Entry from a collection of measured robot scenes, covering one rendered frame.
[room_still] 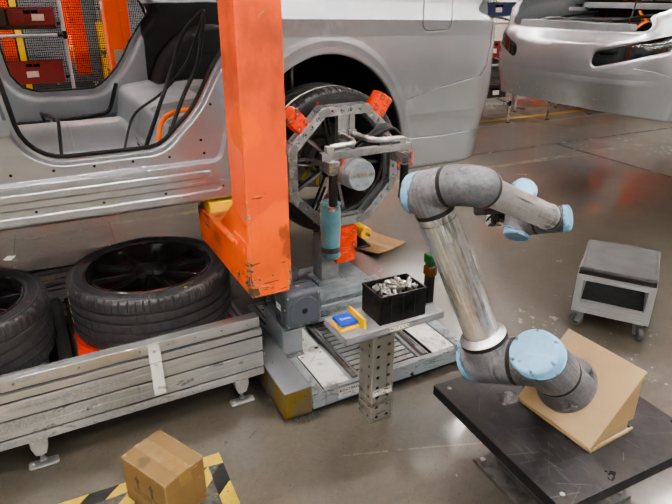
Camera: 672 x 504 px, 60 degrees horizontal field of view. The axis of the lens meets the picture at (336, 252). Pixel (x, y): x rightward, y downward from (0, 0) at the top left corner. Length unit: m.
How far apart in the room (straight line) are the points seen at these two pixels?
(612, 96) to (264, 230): 3.07
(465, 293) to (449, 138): 1.44
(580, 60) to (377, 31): 2.19
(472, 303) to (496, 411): 0.42
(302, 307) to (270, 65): 1.03
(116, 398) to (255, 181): 0.95
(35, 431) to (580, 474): 1.78
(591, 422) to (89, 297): 1.79
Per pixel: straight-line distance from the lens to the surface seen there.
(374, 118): 2.61
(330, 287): 2.88
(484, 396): 2.11
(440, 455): 2.30
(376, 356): 2.22
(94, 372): 2.26
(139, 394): 2.35
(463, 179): 1.60
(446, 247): 1.71
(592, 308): 3.16
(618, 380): 2.01
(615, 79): 4.54
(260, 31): 1.95
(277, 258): 2.15
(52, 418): 2.34
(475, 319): 1.82
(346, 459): 2.26
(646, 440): 2.11
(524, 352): 1.83
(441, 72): 2.98
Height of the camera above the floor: 1.56
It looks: 24 degrees down
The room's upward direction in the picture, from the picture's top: straight up
